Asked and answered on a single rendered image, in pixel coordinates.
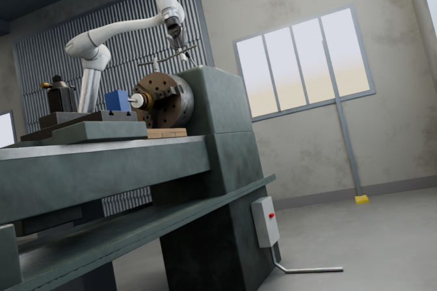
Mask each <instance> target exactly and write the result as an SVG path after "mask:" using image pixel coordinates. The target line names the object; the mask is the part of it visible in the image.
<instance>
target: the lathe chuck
mask: <svg viewBox="0 0 437 291"><path fill-rule="evenodd" d="M139 84H140V85H141V86H142V87H143V88H145V89H146V90H147V91H149V93H151V94H153V93H157V92H159V91H161V90H165V89H167V88H168V87H170V86H171V87H176V86H180V87H181V90H182V92H180V93H178V94H177V95H175V96H173V97H171V98H170V99H168V100H166V101H165V102H163V107H162V109H160V107H159V103H154V106H153V107H152V108H158V109H159V111H158V119H157V129H176V128H180V127H181V126H182V125H183V124H184V123H185V121H186V120H187V118H188V116H189V112H190V109H191V96H190V93H189V89H188V88H187V86H186V84H185V83H184V82H183V81H182V80H181V79H180V78H179V77H177V76H175V75H171V74H168V73H162V72H153V73H150V74H147V75H146V76H145V77H143V78H142V79H141V80H140V81H139ZM184 110H186V111H187V113H186V115H184V116H183V112H184ZM133 111H134V112H136V115H137V121H145V122H147V120H145V119H144V115H145V114H143V113H142V110H140V109H137V108H135V107H133Z"/></svg>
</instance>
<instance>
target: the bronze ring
mask: <svg viewBox="0 0 437 291"><path fill-rule="evenodd" d="M138 94H140V95H141V96H142V97H143V104H142V106H141V107H139V108H137V109H140V110H143V111H148V110H150V109H151V108H152V107H153V106H154V102H153V96H152V95H151V94H150V93H148V92H144V93H138Z"/></svg>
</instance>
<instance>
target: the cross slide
mask: <svg viewBox="0 0 437 291"><path fill-rule="evenodd" d="M82 121H137V115H136V112H132V111H128V112H127V111H117V110H111V111H109V110H99V111H97V112H93V113H91V114H87V115H84V116H81V117H78V118H75V119H72V120H69V121H65V122H63V123H60V124H57V125H54V126H50V127H47V128H45V129H41V130H39V131H35V132H33V133H29V134H26V135H23V136H21V137H20V139H21V142H25V141H39V140H44V139H46V138H51V137H52V131H55V130H57V129H61V128H64V127H67V126H70V125H74V124H76V123H80V122H82Z"/></svg>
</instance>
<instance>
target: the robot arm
mask: <svg viewBox="0 0 437 291"><path fill-rule="evenodd" d="M156 3H157V6H158V8H159V13H158V15H156V16H154V17H152V18H148V19H138V20H131V21H121V22H117V23H112V24H109V25H106V26H103V27H100V28H97V29H93V30H90V31H87V32H84V33H82V34H80V35H78V36H76V37H75V38H72V39H71V40H70V41H69V42H68V43H67V44H66V47H65V50H66V53H67V54H68V56H69V57H72V58H79V57H80V58H82V62H83V67H84V73H83V81H82V86H81V93H80V98H79V105H78V109H77V112H80V113H93V112H95V108H96V101H97V96H98V88H99V81H100V77H101V72H102V71H103V70H104V69H105V67H106V65H107V64H108V63H109V61H110V59H111V54H110V52H109V50H108V49H107V47H106V46H105V45H103V43H104V42H105V41H106V40H108V39H109V38H110V37H112V36H114V35H116V34H119V33H122V32H129V31H135V30H140V29H147V28H151V27H156V26H158V25H162V24H166V27H167V29H168V36H166V39H167V40H168V41H169V42H170V45H171V46H172V48H173V50H175V51H178V52H180V51H182V50H184V49H185V46H187V39H186V28H185V27H181V25H180V23H182V22H183V20H184V18H185V13H184V10H183V8H182V6H181V5H180V4H179V3H178V2H177V0H156ZM181 35H182V38H181ZM170 36H172V38H173V39H174V42H173V41H172V39H171V37H170ZM174 43H175V44H174ZM185 53H186V52H184V53H182V54H179V56H181V60H182V61H186V60H187V59H186V56H185Z"/></svg>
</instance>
